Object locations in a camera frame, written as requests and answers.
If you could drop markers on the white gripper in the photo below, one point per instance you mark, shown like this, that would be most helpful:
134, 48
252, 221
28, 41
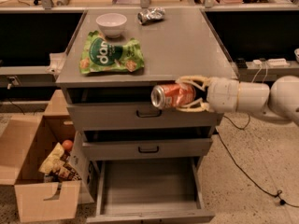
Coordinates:
222, 94

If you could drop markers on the orange soda can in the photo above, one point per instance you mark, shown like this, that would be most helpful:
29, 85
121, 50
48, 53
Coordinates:
172, 95

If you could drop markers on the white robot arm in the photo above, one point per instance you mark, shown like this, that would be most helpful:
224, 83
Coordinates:
277, 104

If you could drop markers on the grey drawer cabinet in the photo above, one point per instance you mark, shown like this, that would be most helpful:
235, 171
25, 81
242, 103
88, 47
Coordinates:
181, 45

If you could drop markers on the grey top drawer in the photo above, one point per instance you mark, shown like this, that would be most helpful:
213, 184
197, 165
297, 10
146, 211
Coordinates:
128, 116

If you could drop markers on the grey drawer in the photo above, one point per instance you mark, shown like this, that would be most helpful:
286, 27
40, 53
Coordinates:
153, 191
146, 149
128, 116

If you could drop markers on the grey middle drawer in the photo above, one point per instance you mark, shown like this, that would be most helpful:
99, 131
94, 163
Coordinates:
146, 149

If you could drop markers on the grey bottom drawer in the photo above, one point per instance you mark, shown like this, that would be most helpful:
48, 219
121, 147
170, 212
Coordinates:
153, 191

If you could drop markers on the white power strip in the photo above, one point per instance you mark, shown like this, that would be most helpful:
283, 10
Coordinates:
280, 62

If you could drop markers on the crumpled silver foil bag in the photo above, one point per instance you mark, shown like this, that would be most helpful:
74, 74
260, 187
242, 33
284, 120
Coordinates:
151, 15

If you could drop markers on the green chip bag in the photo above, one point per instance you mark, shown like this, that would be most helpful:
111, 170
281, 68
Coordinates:
100, 56

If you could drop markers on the white bowl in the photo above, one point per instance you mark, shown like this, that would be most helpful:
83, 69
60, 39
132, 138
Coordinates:
111, 24

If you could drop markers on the orange fruit in box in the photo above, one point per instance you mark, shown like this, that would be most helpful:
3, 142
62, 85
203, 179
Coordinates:
67, 145

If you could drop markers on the brown snack packet in box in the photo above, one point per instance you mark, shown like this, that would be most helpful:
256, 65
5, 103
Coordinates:
64, 171

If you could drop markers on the yellow snack bag in box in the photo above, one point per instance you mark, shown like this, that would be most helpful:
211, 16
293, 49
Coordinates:
47, 165

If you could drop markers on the cardboard box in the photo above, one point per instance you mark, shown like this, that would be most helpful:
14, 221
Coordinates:
25, 142

